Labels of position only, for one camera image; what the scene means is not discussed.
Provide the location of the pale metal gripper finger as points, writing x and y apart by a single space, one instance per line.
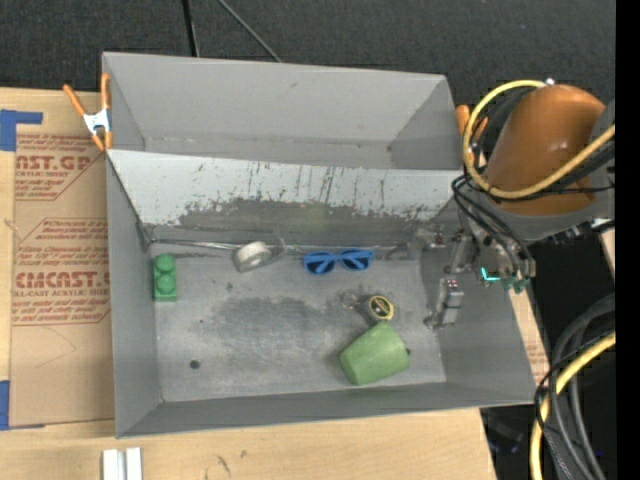
439 236
451 295

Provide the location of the yellow and black tape measure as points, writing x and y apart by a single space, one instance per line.
381 307

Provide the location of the blue sunglasses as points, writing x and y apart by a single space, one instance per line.
357 259

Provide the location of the green cup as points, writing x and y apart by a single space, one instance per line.
374 354

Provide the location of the grey metal bin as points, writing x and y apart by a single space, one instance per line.
280 348

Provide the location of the white tape roll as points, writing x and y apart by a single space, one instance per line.
247 258

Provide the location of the green toy brick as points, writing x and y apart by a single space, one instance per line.
164 278

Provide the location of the brown cardboard board red print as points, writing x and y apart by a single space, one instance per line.
60 348

